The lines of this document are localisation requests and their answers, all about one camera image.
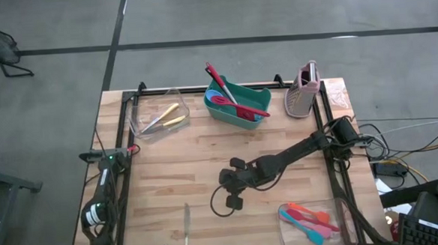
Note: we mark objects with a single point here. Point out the red slotted spoon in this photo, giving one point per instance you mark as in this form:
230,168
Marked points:
248,109

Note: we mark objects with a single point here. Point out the crumpled clear plastic wrap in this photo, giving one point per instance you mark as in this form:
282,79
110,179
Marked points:
337,93

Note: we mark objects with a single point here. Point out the blue silicone spatula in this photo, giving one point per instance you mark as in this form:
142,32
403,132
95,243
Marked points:
315,239

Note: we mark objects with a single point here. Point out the red silicone spatula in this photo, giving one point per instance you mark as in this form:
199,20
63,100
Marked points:
314,220

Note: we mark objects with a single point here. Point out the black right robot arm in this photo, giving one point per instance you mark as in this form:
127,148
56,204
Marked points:
299,148

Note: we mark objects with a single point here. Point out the clear plastic rectangular container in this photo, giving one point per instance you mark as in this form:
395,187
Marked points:
344,213

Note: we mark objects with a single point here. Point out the black keyboard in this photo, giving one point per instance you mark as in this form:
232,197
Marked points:
424,235

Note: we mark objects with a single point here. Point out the clear glass baking dish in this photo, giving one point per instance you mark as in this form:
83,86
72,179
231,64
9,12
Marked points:
143,104

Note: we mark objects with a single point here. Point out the teal plastic bin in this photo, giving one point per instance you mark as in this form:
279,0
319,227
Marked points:
255,98

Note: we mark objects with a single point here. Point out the orange silicone spatula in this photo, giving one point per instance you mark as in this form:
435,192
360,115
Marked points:
321,216

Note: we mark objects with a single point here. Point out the black power brick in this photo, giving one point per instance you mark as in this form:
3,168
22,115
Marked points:
388,169

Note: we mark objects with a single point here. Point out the white paper sheet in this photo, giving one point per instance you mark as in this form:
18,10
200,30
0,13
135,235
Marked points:
382,187

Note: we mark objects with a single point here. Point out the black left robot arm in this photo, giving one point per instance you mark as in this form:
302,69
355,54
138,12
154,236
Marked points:
102,188

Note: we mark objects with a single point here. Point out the grey side table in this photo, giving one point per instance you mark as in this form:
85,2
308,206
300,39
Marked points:
4,182

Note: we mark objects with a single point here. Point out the pink metal box grater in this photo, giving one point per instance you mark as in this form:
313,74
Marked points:
303,92

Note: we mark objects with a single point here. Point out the black metal table frame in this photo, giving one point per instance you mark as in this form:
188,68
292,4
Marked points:
193,89

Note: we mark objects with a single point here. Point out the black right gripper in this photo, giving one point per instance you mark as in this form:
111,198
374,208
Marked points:
251,173

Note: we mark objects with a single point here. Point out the light blue spoon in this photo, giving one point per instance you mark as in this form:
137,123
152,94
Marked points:
212,96

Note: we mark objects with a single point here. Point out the black stand bar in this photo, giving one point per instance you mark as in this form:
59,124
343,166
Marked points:
407,195

